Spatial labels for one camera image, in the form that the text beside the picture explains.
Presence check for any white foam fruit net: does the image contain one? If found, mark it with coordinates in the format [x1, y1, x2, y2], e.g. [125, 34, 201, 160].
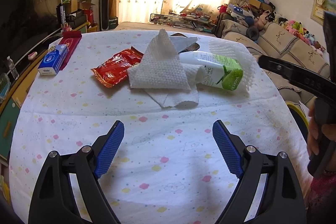
[206, 39, 258, 92]

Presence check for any grey blue foil wrapper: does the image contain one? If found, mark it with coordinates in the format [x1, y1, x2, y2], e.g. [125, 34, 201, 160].
[167, 35, 198, 54]

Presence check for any white paper towel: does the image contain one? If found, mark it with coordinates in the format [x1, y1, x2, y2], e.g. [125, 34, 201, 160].
[127, 29, 206, 108]

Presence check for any yellow rimmed trash bin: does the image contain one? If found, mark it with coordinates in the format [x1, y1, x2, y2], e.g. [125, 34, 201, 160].
[285, 101, 309, 141]

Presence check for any person's right hand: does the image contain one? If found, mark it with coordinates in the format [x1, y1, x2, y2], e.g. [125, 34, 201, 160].
[306, 100, 336, 156]

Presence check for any pile of plush toys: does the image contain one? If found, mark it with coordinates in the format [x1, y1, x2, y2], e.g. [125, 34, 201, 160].
[269, 11, 326, 53]

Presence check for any beige sofa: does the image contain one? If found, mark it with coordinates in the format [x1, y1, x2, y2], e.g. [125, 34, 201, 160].
[220, 19, 330, 107]

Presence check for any framed flower painting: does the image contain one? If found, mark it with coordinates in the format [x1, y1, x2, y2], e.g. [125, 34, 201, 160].
[310, 0, 336, 25]

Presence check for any yellow green tv cabinet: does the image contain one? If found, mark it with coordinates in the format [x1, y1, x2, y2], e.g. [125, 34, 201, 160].
[0, 24, 89, 162]

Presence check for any white dotted table cloth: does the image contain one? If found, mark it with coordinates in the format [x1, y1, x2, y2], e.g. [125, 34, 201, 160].
[9, 30, 311, 223]

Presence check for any green white drink carton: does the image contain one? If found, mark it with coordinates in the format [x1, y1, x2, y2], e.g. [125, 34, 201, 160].
[179, 51, 243, 90]

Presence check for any blue tissue pack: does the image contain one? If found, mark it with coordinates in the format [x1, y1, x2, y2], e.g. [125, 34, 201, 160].
[38, 44, 68, 76]

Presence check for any plastic water bottle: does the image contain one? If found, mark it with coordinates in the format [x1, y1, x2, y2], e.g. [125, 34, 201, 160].
[7, 56, 19, 80]

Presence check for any red snack wrapper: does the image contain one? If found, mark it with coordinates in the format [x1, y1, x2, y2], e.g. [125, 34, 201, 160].
[91, 47, 143, 88]

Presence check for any brown plastic tray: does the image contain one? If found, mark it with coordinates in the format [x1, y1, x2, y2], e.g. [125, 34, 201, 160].
[170, 32, 201, 53]

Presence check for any glass table with books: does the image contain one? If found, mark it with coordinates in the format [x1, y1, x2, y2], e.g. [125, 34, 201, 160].
[149, 12, 217, 34]

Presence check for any red flat box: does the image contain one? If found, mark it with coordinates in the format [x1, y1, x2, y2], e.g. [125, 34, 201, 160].
[59, 31, 82, 71]

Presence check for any floral floor mat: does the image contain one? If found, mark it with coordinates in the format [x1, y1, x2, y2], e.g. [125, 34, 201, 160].
[114, 22, 215, 37]

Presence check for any black television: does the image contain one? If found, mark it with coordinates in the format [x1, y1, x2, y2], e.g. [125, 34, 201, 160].
[1, 0, 62, 73]

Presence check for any black tower fan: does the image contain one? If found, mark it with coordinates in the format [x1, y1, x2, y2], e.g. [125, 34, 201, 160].
[98, 0, 109, 31]

